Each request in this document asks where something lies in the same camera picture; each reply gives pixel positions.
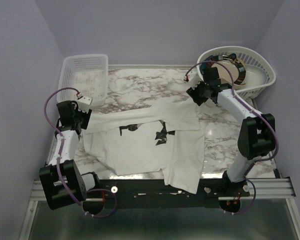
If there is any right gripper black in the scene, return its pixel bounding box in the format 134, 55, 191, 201
185, 77, 209, 107

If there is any white printed t shirt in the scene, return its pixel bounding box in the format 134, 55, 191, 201
83, 99, 205, 194

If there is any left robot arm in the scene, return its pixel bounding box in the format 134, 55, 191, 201
39, 97, 101, 210

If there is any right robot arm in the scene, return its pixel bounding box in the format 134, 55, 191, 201
184, 67, 279, 196

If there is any striped rim plate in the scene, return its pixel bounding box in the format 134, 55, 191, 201
199, 53, 246, 90

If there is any white rectangular perforated basket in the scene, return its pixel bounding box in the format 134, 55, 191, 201
58, 54, 109, 107

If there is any white oval dish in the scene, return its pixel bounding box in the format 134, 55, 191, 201
243, 65, 267, 88

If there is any white round dish basket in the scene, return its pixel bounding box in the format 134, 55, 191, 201
196, 46, 276, 100

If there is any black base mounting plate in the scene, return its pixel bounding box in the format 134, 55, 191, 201
82, 178, 250, 218

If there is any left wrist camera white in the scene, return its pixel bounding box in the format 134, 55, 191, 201
77, 95, 93, 113

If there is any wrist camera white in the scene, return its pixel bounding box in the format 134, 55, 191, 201
77, 95, 93, 113
183, 71, 202, 88

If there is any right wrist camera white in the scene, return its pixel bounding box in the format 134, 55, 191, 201
183, 71, 202, 88

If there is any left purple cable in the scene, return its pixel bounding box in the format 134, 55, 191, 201
44, 87, 117, 219

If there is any purple cable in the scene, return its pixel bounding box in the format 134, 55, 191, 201
44, 87, 117, 219
186, 59, 281, 216

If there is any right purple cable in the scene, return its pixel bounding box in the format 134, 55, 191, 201
186, 59, 281, 216

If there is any aluminium rail frame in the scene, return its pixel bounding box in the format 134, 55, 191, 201
17, 139, 300, 240

